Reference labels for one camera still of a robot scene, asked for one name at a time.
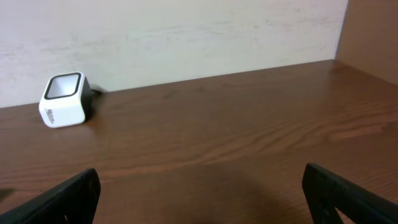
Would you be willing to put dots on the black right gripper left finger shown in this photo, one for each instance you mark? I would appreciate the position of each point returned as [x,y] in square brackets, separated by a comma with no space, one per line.
[73,201]

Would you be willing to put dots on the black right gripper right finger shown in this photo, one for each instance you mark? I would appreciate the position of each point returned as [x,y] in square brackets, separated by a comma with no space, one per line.
[327,194]

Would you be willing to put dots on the white barcode scanner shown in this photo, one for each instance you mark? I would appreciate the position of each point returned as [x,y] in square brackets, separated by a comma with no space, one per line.
[66,101]

